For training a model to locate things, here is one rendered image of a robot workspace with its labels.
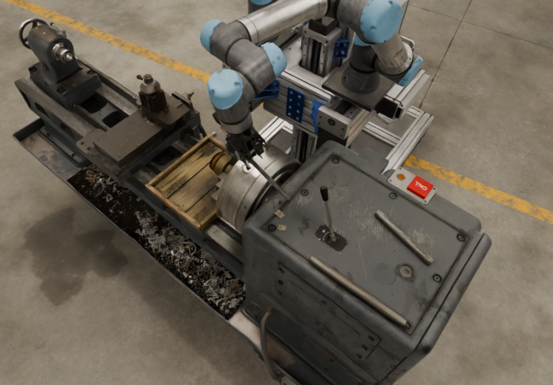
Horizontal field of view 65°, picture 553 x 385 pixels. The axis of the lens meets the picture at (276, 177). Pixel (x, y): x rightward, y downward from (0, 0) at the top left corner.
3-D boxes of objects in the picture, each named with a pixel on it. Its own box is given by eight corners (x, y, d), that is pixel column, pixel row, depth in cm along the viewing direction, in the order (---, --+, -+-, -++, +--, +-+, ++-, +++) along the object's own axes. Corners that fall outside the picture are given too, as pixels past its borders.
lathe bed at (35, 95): (309, 236, 184) (314, 213, 169) (258, 294, 168) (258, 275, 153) (84, 76, 239) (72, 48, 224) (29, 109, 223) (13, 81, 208)
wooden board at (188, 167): (262, 174, 180) (262, 169, 176) (200, 233, 162) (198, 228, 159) (210, 139, 190) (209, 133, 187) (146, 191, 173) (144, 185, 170)
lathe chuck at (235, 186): (297, 180, 166) (290, 138, 138) (245, 244, 158) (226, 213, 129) (279, 168, 169) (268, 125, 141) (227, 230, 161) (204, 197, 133)
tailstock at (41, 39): (104, 86, 208) (85, 34, 185) (69, 108, 199) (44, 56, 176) (67, 60, 219) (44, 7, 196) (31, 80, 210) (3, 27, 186)
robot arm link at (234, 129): (211, 110, 100) (239, 90, 102) (216, 121, 105) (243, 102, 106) (229, 131, 97) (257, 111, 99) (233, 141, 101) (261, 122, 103)
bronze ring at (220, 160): (243, 157, 151) (224, 144, 155) (225, 173, 147) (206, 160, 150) (244, 173, 159) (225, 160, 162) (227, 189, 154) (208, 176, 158)
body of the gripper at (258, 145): (245, 168, 112) (236, 144, 101) (227, 146, 115) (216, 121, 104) (269, 150, 113) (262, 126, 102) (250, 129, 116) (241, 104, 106)
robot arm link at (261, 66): (253, 26, 98) (217, 56, 95) (288, 50, 93) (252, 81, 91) (259, 51, 105) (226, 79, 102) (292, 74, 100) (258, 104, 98)
